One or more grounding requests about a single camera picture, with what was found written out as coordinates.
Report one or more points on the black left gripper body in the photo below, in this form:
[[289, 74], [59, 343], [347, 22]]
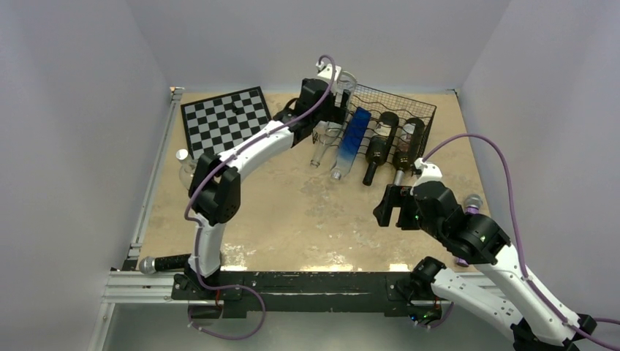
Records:
[[332, 113]]

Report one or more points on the blue rectangular glass bottle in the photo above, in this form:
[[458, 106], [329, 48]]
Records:
[[350, 143]]

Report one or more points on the dark green wine bottle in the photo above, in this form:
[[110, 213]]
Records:
[[380, 144]]

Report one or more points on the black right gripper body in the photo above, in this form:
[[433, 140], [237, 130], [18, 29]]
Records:
[[409, 215]]

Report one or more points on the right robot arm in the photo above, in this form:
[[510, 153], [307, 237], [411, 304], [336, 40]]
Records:
[[530, 317]]

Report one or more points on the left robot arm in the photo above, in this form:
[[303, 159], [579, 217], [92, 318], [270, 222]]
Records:
[[215, 193]]

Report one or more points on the black white chessboard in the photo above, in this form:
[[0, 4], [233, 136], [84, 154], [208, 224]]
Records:
[[217, 124]]

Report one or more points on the purple glitter microphone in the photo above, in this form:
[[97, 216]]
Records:
[[472, 205]]

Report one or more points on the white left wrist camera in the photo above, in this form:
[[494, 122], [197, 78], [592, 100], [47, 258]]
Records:
[[328, 72]]

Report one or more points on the clear glass bottle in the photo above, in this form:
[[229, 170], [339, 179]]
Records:
[[324, 135]]

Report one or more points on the round clear bottle silver cap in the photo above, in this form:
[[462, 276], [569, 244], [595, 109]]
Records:
[[347, 81]]

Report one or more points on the black wire wine rack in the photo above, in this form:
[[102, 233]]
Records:
[[377, 102]]

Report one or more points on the clear round flask bottle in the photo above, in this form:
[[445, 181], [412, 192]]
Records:
[[187, 168]]

